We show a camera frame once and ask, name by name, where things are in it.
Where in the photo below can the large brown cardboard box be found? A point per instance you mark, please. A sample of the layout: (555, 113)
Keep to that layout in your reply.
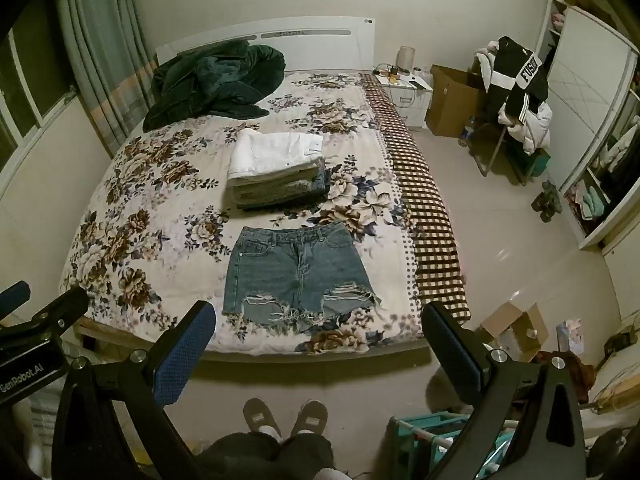
(450, 100)

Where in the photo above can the person's dark trouser legs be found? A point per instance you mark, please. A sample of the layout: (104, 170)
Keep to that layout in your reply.
(265, 457)

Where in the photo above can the grey-green folded pants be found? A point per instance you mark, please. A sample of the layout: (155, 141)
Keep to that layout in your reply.
(270, 187)

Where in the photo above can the pale table lamp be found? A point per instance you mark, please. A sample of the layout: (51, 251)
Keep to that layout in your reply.
(407, 56)

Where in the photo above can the brown checkered sheet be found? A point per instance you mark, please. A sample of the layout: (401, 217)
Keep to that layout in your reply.
(425, 210)

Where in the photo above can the pale printed packet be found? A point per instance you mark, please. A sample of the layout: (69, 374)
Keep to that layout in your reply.
(570, 336)

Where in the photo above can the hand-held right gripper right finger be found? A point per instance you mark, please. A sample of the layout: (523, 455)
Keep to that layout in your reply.
(452, 357)

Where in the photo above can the brown cloth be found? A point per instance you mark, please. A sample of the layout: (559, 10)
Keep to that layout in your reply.
(570, 367)

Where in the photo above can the green stool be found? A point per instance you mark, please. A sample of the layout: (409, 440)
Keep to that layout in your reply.
(537, 165)

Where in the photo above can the metal frame chair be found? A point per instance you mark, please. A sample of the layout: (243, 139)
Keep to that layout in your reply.
(492, 150)

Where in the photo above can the black and white jacket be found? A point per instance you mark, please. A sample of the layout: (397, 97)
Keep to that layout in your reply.
(520, 77)

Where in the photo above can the grey slipper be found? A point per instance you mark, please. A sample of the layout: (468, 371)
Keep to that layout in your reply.
(310, 417)
(261, 417)

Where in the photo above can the pair of dark shoes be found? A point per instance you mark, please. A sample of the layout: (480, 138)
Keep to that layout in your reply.
(546, 202)

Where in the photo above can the white frame window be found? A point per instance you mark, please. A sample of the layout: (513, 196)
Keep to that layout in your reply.
(30, 85)

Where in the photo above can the floral blanket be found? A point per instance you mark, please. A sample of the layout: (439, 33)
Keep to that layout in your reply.
(165, 220)

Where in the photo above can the ripped blue denim shorts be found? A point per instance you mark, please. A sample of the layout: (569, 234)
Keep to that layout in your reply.
(295, 270)

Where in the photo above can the white nightstand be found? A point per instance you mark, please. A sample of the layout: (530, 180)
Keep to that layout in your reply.
(412, 102)

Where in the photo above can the white folded pants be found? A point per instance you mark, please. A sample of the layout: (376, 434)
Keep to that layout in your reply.
(272, 152)

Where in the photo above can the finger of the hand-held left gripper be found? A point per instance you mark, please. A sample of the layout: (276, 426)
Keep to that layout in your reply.
(55, 312)
(14, 297)

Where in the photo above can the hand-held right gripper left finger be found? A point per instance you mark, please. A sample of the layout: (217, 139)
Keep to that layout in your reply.
(184, 357)

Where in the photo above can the grey-green curtain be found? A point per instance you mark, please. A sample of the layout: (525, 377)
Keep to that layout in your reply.
(100, 60)

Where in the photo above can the bed with floral sheet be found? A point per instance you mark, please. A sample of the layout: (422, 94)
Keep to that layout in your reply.
(300, 27)

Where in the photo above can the dark green comforter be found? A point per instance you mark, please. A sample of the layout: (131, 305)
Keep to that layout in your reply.
(215, 82)

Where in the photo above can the white sliding-door wardrobe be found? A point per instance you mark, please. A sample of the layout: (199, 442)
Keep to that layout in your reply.
(585, 90)

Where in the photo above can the teal plastic rack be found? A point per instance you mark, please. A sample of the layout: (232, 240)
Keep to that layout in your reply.
(425, 435)

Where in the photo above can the small open cardboard box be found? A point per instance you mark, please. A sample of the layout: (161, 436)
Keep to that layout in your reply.
(515, 327)

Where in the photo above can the clear water bottle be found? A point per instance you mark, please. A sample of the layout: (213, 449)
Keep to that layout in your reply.
(467, 132)

